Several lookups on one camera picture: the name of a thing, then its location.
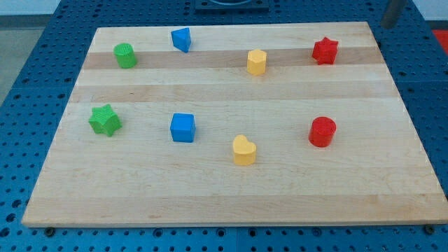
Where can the green cylinder block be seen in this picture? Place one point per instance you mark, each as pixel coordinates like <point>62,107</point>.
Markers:
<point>124,54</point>

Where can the blue triangle block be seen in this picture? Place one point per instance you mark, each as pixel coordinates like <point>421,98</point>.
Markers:
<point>181,39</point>

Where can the blue cube block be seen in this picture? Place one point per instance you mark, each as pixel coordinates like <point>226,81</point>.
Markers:
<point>183,127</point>

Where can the red star block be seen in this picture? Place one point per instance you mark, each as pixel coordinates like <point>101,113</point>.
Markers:
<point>325,51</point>

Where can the yellow heart block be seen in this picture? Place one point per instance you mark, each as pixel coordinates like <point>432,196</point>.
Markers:
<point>244,151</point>

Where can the yellow hexagon block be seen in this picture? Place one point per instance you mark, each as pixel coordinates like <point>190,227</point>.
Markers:
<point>256,62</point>

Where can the grey metal pusher rod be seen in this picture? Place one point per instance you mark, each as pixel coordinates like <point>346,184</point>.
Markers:
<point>392,12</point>

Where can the wooden board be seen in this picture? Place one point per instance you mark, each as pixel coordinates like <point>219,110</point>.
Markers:
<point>374,172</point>

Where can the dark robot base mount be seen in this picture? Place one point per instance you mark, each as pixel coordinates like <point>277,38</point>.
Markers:
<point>231,5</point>

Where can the red cylinder block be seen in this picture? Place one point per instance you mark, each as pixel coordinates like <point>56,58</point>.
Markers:
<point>322,131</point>

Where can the green star block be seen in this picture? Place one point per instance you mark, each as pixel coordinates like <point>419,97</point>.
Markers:
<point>104,120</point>

